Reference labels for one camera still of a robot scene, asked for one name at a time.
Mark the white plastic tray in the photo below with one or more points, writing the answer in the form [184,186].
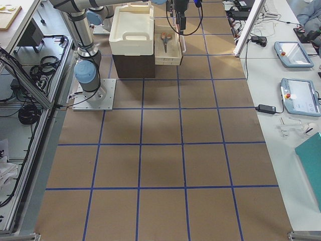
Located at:
[132,31]

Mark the brown wooden drawer cabinet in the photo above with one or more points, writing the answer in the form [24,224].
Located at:
[144,66]

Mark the wooden board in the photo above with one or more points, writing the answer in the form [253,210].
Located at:
[8,15]

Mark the orange grey handled scissors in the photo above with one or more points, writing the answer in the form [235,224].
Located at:
[165,37]

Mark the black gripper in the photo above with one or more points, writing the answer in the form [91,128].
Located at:
[181,5]

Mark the white aluminium frame post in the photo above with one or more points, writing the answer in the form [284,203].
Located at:
[252,18]

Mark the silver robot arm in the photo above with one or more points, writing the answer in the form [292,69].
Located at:
[78,24]

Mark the far blue teach pendant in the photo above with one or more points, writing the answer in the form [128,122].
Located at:
[292,54]

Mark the white crumpled cloth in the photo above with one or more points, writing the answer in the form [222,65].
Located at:
[9,171]

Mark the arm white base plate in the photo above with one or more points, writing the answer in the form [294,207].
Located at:
[102,99]

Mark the blue teach pendant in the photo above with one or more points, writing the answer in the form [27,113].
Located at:
[292,54]
[299,97]

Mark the black power adapter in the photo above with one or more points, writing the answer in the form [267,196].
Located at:
[266,109]

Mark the white drawer handle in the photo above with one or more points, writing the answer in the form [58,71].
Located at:
[183,44]

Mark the near blue teach pendant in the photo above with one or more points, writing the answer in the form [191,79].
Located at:
[299,97]

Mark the teal box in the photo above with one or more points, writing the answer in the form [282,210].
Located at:
[309,155]

